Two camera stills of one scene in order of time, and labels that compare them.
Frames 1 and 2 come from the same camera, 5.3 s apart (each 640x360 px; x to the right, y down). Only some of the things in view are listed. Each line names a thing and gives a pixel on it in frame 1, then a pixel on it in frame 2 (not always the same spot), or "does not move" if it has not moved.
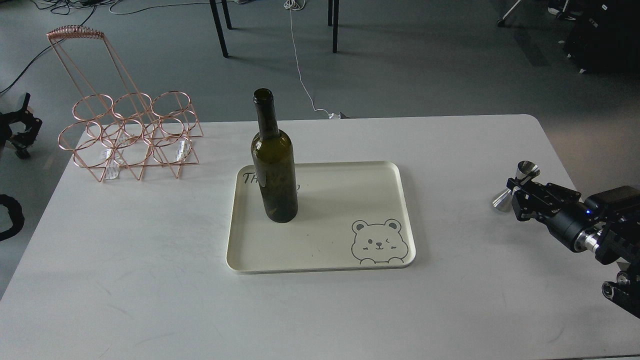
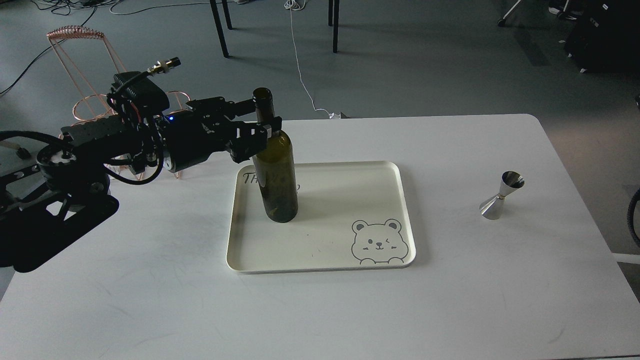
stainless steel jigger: x=526 y=171 to x=491 y=208
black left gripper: x=20 y=127 to x=198 y=127
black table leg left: x=219 y=24 does not move
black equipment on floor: x=605 y=36 does not move
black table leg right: x=335 y=22 does not move
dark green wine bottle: x=274 y=156 does not move
